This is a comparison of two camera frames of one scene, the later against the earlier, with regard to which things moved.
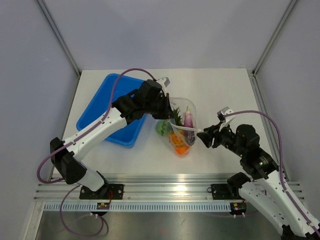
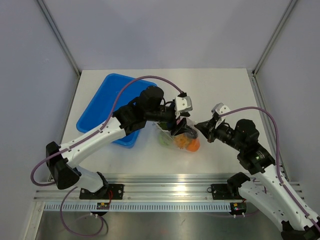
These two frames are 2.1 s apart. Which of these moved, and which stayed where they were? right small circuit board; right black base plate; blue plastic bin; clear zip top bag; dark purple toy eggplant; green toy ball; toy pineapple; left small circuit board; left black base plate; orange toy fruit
Moved: orange toy fruit; green toy ball; clear zip top bag; dark purple toy eggplant; toy pineapple
Stayed: left black base plate; blue plastic bin; right small circuit board; left small circuit board; right black base plate
